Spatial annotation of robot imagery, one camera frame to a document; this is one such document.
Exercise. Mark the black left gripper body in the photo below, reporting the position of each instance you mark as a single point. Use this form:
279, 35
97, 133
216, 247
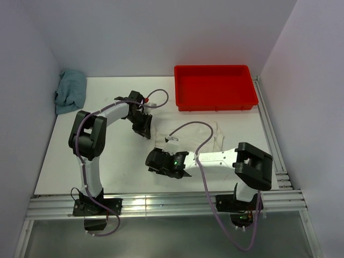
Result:
140, 121

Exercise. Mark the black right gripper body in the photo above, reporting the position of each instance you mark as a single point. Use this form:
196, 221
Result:
160, 171

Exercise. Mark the white t shirt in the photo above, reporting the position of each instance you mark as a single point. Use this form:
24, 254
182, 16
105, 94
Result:
189, 137

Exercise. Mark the red plastic bin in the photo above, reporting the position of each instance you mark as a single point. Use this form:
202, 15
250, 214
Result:
214, 88

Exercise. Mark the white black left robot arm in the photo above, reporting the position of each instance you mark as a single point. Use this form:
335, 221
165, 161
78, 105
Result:
88, 136

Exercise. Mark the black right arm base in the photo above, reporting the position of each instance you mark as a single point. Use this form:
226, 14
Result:
241, 213

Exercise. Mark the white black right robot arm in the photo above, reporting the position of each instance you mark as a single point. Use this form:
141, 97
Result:
251, 165

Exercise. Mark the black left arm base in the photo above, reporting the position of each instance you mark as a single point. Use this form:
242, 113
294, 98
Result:
96, 214

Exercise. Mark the teal folded cloth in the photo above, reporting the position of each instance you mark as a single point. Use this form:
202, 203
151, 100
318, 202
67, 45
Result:
71, 92

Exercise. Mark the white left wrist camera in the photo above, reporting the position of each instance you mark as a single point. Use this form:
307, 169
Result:
149, 106

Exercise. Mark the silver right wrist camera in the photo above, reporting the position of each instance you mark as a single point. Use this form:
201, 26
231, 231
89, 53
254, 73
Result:
171, 146

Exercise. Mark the aluminium rail frame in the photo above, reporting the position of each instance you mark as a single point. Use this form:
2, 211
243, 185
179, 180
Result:
285, 199

